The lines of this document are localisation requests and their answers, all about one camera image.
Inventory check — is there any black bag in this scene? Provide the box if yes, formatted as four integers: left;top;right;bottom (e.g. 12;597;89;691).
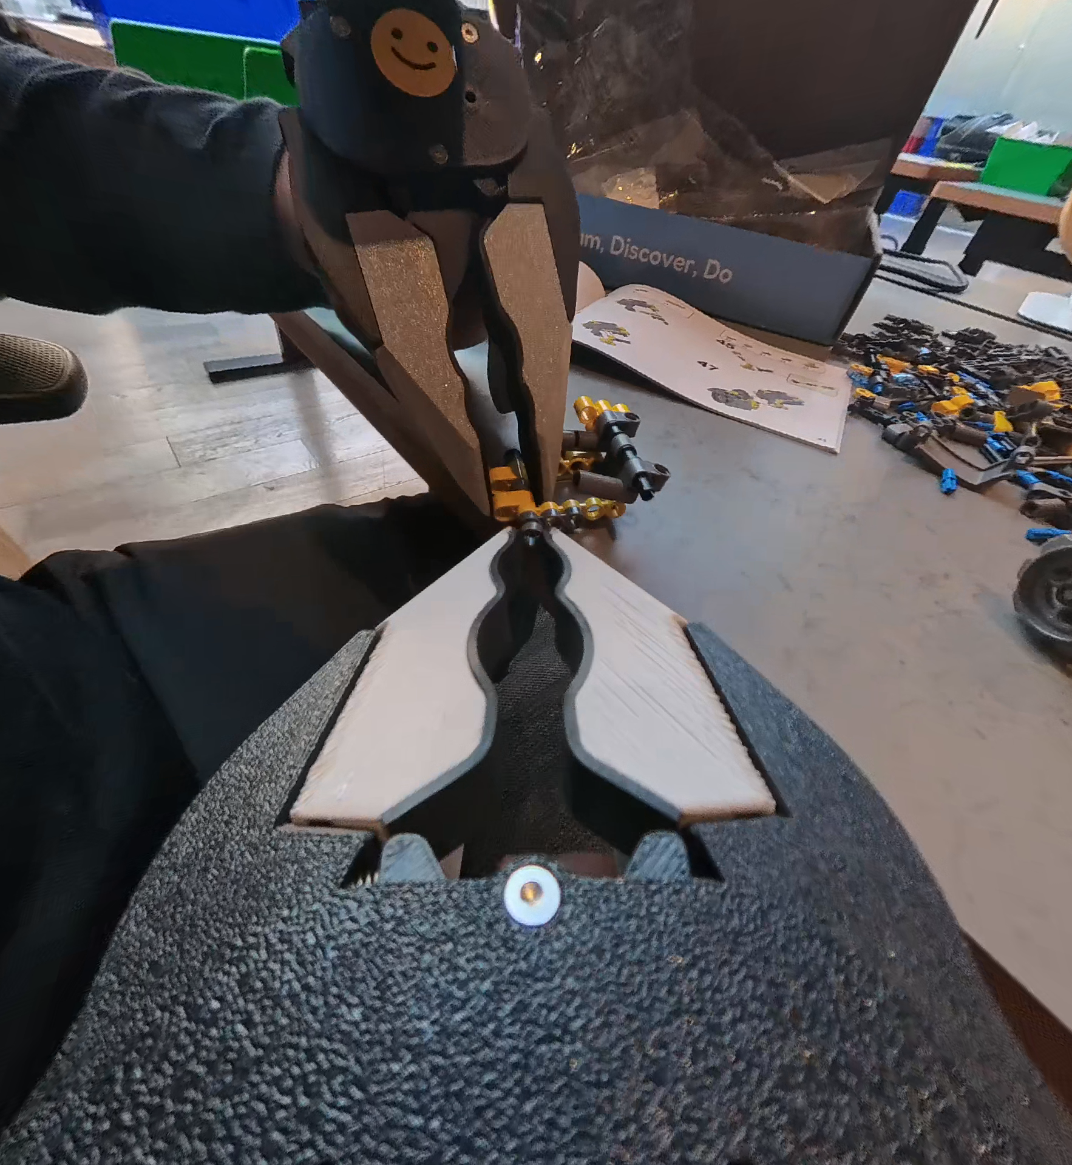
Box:
936;114;1015;166

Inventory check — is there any yellow black toy vehicle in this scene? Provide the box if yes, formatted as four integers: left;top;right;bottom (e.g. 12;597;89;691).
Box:
1011;531;1072;666

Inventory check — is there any open instruction booklet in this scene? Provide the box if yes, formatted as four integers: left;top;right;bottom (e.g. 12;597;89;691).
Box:
573;282;851;454

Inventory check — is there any black desk leg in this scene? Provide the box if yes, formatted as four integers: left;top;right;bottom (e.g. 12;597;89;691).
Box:
204;301;313;385

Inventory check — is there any blue plastic bin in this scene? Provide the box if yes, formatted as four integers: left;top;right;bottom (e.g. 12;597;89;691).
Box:
80;0;305;42

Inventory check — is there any pile of toy parts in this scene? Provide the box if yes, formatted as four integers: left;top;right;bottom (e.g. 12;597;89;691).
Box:
835;313;1072;548

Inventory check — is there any dark blue cardboard box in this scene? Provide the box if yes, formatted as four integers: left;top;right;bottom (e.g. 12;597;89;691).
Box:
576;0;982;348

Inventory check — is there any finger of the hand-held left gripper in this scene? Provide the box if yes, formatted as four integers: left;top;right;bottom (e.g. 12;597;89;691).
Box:
480;202;578;507
346;211;496;519

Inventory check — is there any green plastic bin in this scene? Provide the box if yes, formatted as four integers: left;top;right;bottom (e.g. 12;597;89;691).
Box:
113;21;299;107
982;138;1072;197

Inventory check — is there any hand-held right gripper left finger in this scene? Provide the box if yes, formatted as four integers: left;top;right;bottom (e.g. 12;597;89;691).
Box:
289;527;524;858

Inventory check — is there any person's left forearm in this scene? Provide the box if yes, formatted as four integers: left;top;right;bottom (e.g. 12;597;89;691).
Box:
0;23;327;315

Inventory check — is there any black chair armrest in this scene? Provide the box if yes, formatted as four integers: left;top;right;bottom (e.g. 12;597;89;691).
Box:
0;327;89;430

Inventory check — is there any plastic bag of toy parts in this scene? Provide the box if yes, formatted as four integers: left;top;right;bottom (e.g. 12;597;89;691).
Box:
515;0;884;256

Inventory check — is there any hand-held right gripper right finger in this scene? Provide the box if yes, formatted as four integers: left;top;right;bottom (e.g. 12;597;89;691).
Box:
545;529;780;861

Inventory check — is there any wooden background table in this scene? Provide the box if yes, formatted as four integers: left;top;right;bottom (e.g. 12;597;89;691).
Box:
891;155;1072;275

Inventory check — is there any thick black cable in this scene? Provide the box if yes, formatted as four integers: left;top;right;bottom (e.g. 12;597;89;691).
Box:
874;251;1072;350

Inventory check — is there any person's left hand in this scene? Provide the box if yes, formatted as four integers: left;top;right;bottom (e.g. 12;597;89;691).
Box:
271;154;350;322

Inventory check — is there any yellow grey toy brick assembly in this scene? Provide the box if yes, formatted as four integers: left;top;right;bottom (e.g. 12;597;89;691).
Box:
489;397;672;548

